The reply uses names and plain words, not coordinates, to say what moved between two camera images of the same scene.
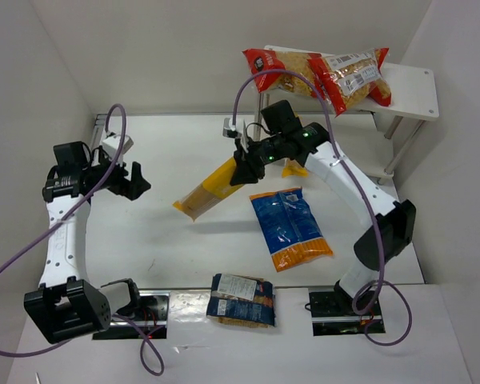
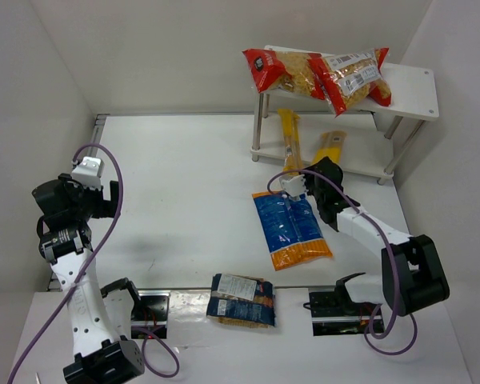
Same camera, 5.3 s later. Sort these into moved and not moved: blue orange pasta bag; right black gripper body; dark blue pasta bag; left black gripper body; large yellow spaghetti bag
Moved: large yellow spaghetti bag; right black gripper body; left black gripper body
Not moved: dark blue pasta bag; blue orange pasta bag
